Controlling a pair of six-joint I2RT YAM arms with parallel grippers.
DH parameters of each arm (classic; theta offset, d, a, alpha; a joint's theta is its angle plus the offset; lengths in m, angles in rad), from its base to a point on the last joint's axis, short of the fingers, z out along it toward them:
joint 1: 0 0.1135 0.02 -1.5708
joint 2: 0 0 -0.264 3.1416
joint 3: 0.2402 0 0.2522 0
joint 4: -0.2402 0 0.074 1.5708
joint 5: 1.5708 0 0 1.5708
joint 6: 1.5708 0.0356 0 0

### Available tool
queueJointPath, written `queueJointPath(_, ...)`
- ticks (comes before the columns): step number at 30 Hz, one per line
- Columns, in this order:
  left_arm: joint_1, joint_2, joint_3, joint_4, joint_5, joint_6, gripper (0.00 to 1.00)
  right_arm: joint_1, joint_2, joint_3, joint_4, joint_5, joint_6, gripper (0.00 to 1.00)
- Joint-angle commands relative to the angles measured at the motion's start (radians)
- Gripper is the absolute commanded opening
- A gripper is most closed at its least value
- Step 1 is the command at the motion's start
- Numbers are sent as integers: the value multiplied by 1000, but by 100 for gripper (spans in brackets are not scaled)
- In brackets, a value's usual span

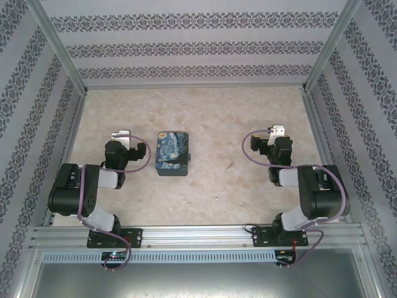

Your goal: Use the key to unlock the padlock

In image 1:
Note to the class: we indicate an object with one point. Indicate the starry night tin box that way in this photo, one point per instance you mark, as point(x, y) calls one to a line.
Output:
point(169, 149)

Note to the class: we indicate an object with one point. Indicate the black padlock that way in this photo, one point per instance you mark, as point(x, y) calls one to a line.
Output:
point(185, 159)

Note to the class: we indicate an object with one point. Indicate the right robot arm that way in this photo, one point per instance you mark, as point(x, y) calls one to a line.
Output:
point(325, 198)

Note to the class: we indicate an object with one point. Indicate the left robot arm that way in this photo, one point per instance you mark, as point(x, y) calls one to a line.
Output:
point(66, 192)

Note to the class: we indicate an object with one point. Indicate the small circuit board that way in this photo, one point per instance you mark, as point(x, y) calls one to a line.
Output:
point(114, 255)
point(285, 258)

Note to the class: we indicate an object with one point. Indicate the grey metal sheet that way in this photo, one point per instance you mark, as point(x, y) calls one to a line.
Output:
point(198, 279)

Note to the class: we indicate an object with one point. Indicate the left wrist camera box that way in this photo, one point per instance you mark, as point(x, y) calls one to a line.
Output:
point(122, 135)

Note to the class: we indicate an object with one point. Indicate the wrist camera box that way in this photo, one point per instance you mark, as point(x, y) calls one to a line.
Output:
point(122, 135)
point(277, 130)

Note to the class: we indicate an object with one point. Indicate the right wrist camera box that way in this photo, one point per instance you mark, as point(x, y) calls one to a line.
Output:
point(277, 130)

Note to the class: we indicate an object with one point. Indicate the aluminium side rail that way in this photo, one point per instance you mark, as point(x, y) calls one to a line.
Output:
point(67, 155)
point(319, 139)

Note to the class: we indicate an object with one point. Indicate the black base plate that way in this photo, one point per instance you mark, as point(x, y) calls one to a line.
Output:
point(136, 239)
point(259, 237)

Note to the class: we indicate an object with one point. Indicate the aluminium mounting rail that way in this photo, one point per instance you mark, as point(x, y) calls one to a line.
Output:
point(198, 237)

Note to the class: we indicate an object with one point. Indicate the aluminium frame post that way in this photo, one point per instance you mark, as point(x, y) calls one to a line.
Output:
point(59, 46)
point(331, 46)

